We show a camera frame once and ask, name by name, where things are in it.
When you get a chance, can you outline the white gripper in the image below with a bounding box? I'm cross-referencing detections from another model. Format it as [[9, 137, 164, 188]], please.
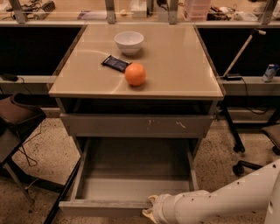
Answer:
[[142, 194, 172, 224]]

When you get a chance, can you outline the grey drawer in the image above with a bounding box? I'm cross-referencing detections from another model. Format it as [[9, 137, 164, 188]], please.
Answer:
[[59, 137, 198, 217], [60, 114, 213, 138]]

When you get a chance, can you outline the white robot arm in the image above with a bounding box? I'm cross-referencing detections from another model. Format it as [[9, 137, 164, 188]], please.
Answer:
[[143, 159, 280, 224]]

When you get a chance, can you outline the grey drawer cabinet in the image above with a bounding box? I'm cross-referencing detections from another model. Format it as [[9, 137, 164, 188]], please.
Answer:
[[47, 23, 225, 189]]

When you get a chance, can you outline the grey top drawer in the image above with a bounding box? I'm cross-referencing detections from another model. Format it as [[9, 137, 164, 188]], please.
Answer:
[[60, 114, 213, 138]]

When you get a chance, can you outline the orange fruit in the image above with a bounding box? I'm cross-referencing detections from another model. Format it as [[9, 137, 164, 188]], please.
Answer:
[[124, 63, 146, 87]]

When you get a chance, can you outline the dark blue snack bar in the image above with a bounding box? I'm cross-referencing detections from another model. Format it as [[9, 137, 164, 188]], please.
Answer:
[[101, 55, 130, 73]]

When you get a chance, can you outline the black power adapter right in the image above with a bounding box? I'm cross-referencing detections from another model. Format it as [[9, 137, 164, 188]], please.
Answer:
[[224, 73, 242, 81]]

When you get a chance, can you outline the black power adapter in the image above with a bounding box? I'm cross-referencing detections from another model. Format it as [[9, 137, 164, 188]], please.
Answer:
[[0, 73, 18, 81], [224, 73, 242, 81]]

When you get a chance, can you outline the brown chair left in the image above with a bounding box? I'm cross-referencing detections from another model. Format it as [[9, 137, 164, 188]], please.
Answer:
[[0, 94, 80, 224]]

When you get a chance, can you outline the white bowl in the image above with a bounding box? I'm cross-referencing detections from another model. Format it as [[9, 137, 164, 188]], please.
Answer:
[[115, 31, 144, 56]]

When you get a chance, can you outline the blue white can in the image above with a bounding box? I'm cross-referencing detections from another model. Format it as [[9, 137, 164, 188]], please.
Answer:
[[262, 64, 280, 82]]

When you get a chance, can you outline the white stick with black tip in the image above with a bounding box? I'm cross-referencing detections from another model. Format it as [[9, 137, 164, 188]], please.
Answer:
[[221, 28, 266, 80]]

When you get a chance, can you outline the black power adapter left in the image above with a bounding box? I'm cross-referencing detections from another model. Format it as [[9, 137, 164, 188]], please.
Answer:
[[0, 73, 18, 81]]

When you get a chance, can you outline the pink plastic container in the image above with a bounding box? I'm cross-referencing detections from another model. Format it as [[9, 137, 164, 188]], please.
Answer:
[[183, 0, 211, 21]]

